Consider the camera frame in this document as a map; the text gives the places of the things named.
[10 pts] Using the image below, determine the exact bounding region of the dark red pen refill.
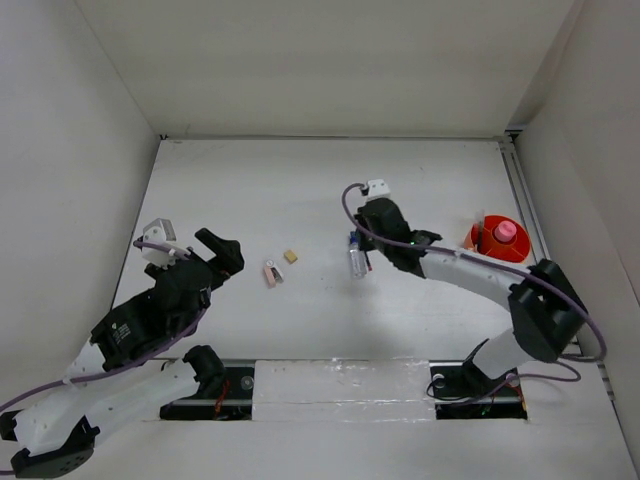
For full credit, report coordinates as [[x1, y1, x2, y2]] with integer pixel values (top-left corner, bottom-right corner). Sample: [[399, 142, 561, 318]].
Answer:
[[363, 251, 373, 272]]

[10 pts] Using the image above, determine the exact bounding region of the green ink pen refill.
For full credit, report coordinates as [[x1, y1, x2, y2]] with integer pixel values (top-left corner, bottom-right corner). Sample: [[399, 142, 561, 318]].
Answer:
[[476, 224, 485, 253]]

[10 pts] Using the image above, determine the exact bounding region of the red ink pen refill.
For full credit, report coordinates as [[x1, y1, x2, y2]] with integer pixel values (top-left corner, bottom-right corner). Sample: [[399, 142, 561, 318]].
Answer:
[[475, 210, 486, 253]]

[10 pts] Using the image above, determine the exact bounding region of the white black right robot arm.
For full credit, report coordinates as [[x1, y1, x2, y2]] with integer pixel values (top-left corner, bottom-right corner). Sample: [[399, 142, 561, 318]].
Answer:
[[347, 196, 589, 394]]

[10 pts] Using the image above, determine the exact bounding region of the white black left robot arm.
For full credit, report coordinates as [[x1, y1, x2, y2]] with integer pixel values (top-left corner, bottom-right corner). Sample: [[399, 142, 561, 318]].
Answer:
[[1, 228, 245, 479]]

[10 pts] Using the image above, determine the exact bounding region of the orange round stationery container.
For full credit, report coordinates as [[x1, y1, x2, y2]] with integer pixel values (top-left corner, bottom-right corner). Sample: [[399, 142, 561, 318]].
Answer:
[[463, 215, 531, 263]]

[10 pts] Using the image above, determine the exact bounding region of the clear spray bottle blue cap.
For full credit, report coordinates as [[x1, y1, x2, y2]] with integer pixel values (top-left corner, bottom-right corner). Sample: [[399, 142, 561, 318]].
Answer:
[[348, 231, 368, 279]]

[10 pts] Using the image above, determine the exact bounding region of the pink eraser block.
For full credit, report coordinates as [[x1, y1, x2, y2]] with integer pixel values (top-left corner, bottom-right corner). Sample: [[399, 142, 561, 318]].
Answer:
[[263, 259, 284, 288]]

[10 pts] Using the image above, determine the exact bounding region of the yellow eraser cube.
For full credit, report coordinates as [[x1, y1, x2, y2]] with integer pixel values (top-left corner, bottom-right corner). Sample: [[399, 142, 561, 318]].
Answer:
[[283, 250, 298, 263]]

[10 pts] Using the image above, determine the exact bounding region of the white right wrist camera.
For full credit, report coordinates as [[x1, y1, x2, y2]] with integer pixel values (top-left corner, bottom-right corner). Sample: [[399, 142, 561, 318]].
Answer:
[[361, 179, 391, 203]]

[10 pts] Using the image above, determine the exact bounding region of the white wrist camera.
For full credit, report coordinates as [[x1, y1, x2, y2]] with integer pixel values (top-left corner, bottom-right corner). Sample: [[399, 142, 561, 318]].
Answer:
[[361, 179, 391, 203], [140, 218, 177, 267]]

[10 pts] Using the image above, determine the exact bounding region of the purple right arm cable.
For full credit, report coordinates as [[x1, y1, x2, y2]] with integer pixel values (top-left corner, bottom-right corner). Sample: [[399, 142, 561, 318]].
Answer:
[[341, 182, 609, 401]]

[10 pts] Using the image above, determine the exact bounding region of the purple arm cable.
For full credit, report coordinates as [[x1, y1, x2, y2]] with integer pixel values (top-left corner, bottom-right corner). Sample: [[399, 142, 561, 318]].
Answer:
[[341, 182, 609, 401], [0, 238, 209, 475]]

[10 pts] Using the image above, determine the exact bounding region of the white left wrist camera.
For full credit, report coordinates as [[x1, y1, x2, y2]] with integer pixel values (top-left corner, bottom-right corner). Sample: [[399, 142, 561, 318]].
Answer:
[[140, 218, 177, 267]]

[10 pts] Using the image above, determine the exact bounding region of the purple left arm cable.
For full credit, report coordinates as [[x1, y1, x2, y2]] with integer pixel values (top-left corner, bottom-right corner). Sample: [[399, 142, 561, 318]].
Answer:
[[0, 238, 209, 475]]

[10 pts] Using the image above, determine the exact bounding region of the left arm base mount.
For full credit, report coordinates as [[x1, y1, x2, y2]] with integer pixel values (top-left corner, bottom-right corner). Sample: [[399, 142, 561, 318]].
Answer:
[[159, 346, 255, 421]]

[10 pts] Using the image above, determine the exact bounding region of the aluminium frame rail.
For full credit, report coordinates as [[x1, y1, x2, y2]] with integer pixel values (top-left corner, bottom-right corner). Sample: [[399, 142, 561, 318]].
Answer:
[[497, 127, 615, 405]]

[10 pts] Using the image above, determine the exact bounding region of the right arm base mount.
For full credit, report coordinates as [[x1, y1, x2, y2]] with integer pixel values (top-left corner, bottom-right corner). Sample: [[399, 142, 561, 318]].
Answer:
[[425, 340, 528, 420]]

